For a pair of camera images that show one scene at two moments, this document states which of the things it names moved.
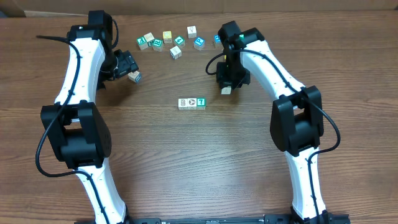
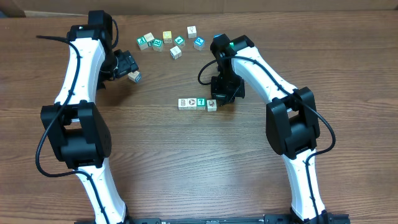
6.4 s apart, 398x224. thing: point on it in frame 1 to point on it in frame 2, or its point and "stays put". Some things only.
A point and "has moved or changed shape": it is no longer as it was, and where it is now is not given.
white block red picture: [226, 90] has moved or changed shape
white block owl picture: [182, 104] stays put
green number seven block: [201, 103] stays put
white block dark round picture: [192, 103] stays put
